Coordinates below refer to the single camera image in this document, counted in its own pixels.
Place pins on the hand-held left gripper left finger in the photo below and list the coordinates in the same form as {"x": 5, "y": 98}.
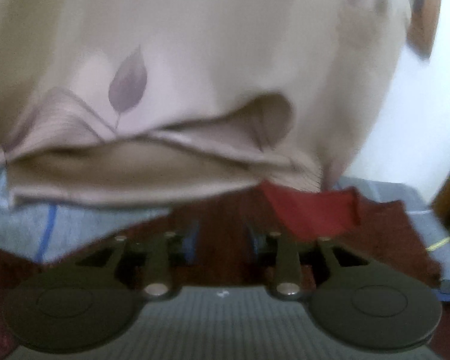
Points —
{"x": 191, "y": 240}

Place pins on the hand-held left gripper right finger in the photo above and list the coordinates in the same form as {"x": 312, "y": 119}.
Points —
{"x": 253, "y": 240}

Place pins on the dark red floral garment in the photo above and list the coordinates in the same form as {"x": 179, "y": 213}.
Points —
{"x": 311, "y": 210}

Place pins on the grey plaid blanket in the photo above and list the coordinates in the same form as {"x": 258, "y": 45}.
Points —
{"x": 18, "y": 225}

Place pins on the beige printed pillow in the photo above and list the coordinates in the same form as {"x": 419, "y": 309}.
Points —
{"x": 210, "y": 45}

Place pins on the wooden headboard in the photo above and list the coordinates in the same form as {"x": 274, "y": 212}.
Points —
{"x": 425, "y": 7}

